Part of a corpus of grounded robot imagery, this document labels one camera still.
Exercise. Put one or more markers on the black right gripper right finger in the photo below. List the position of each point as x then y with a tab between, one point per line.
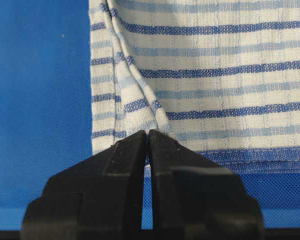
194	198

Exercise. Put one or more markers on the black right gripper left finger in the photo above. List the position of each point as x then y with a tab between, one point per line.
100	198

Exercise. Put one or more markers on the blue white striped towel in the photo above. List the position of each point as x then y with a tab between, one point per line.
222	77

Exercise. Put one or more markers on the blue table cloth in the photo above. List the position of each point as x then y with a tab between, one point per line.
46	110

